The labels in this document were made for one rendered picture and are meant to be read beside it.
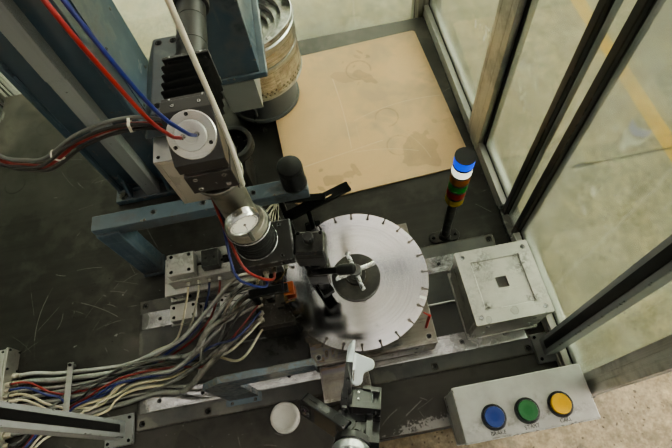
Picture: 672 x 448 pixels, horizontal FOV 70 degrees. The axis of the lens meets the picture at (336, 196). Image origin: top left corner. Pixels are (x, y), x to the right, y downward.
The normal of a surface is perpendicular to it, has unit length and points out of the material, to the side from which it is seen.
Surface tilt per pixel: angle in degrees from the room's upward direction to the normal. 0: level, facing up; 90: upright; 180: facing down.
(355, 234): 0
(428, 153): 0
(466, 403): 0
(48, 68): 90
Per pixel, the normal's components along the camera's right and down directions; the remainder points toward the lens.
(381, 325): -0.09, -0.48
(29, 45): 0.17, 0.85
